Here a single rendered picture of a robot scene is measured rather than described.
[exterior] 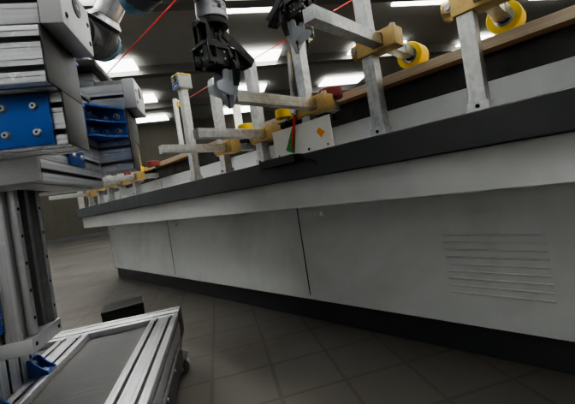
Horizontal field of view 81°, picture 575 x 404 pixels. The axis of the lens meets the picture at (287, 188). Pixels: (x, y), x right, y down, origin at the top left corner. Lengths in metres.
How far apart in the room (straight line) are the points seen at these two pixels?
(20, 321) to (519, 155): 1.12
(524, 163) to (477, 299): 0.48
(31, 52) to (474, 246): 1.12
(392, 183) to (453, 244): 0.30
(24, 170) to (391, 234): 1.03
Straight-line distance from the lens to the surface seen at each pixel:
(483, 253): 1.15
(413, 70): 1.14
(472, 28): 0.92
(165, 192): 1.93
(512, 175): 0.89
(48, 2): 0.70
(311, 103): 1.08
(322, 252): 1.44
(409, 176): 0.96
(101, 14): 1.40
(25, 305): 0.96
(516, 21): 1.09
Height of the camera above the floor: 0.60
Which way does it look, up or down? level
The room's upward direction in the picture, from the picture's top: 9 degrees counter-clockwise
